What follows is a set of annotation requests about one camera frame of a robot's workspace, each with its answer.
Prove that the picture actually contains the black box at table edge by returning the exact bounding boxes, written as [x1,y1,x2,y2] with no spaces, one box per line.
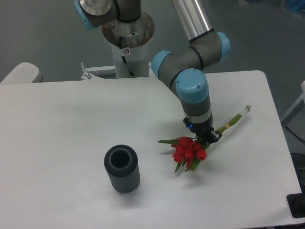
[286,193,305,219]

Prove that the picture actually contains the red tulip bouquet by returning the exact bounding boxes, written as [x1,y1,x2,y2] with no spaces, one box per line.
[158,105,251,172]

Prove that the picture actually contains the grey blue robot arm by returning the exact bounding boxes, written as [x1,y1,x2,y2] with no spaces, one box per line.
[74,0,231,143]

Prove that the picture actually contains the white metal base bracket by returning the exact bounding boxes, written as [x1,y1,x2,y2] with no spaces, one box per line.
[80,61,153,81]

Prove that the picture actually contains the dark grey ribbed vase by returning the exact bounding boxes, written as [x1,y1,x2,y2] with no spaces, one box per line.
[103,145,140,193]

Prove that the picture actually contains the white furniture at right edge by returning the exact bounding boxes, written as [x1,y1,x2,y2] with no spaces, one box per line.
[280,81,305,143]

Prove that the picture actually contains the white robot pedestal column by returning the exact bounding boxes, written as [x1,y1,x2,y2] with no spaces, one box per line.
[102,11,155,78]

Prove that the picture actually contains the beige chair armrest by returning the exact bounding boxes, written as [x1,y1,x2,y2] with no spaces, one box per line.
[0,62,43,85]

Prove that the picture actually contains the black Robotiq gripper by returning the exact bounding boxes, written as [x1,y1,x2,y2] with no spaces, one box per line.
[183,116,222,143]

